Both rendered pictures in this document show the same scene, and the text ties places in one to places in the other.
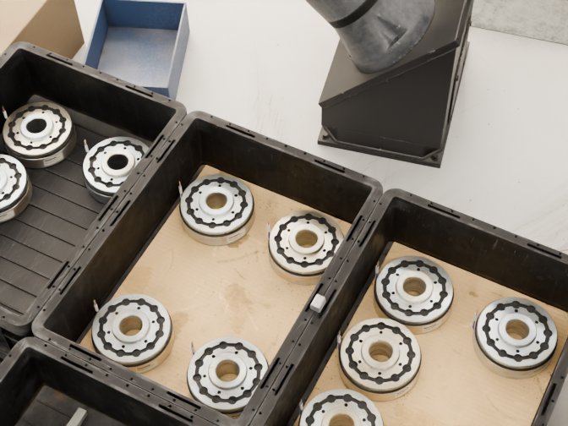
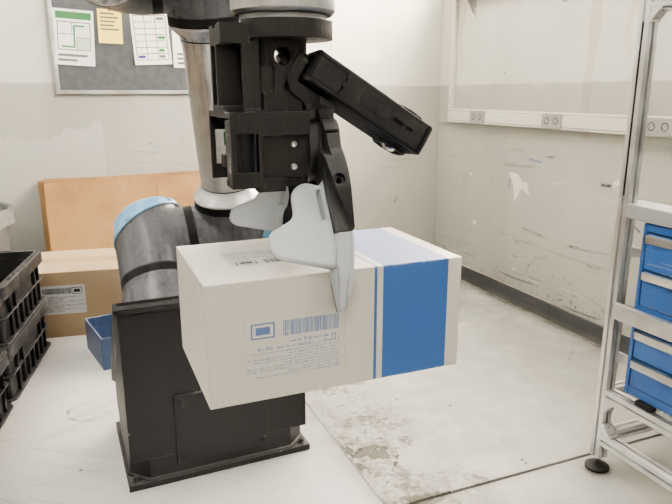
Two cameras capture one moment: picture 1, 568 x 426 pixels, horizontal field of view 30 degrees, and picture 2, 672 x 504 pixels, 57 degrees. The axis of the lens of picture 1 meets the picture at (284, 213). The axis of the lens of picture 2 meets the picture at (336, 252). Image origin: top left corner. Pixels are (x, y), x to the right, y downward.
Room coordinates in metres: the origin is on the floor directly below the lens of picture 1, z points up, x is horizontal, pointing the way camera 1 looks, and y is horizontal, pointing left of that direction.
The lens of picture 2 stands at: (0.74, -1.04, 1.26)
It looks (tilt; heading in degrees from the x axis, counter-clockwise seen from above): 14 degrees down; 49
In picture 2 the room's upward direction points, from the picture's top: straight up
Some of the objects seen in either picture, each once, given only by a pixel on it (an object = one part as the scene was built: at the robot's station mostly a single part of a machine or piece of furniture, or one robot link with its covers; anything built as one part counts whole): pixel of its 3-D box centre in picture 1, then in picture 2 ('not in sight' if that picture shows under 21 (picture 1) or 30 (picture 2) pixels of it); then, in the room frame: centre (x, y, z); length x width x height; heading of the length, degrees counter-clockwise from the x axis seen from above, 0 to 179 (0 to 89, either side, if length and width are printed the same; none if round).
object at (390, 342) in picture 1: (380, 352); not in sight; (0.62, -0.11, 0.86); 0.05 x 0.05 x 0.01
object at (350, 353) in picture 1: (379, 353); not in sight; (0.62, -0.11, 0.86); 0.10 x 0.10 x 0.01
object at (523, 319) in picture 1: (516, 330); not in sight; (0.65, -0.29, 0.86); 0.05 x 0.05 x 0.01
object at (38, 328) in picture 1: (215, 259); not in sight; (0.73, 0.09, 0.92); 0.40 x 0.30 x 0.02; 151
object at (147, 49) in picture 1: (136, 55); (139, 334); (1.27, 0.24, 0.74); 0.20 x 0.15 x 0.07; 173
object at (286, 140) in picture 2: not in sight; (275, 108); (1.02, -0.66, 1.25); 0.09 x 0.08 x 0.12; 161
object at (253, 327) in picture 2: not in sight; (314, 304); (1.04, -0.67, 1.09); 0.20 x 0.12 x 0.09; 161
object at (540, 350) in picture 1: (516, 331); not in sight; (0.65, -0.29, 0.86); 0.10 x 0.10 x 0.01
